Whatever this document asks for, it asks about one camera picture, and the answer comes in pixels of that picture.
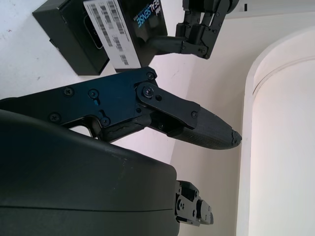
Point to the black RealSense box lid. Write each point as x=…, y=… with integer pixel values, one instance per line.
x=123, y=29

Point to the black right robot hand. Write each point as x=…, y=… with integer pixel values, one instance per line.
x=73, y=172

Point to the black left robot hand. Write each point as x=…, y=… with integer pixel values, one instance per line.
x=197, y=32

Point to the black box base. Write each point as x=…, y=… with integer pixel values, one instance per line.
x=71, y=44

